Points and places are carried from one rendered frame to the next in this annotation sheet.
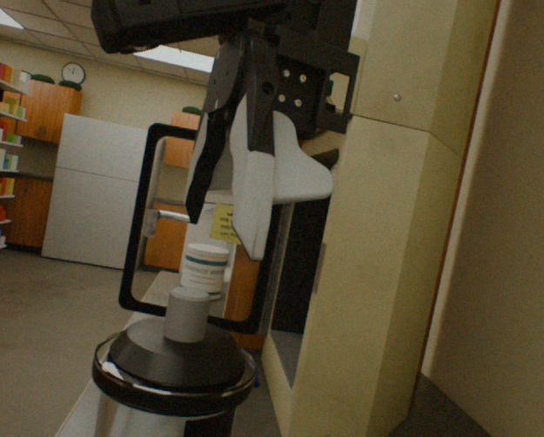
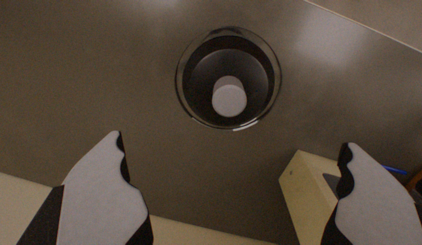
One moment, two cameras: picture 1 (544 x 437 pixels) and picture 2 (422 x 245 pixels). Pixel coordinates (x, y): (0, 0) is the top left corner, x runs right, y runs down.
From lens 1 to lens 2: 0.27 m
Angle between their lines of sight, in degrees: 78
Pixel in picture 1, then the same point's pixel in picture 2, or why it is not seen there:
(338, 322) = (322, 226)
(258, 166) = (69, 178)
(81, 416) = (381, 43)
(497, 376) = not seen: outside the picture
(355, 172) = not seen: outside the picture
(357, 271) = not seen: outside the picture
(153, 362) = (194, 61)
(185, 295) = (218, 95)
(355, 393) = (293, 200)
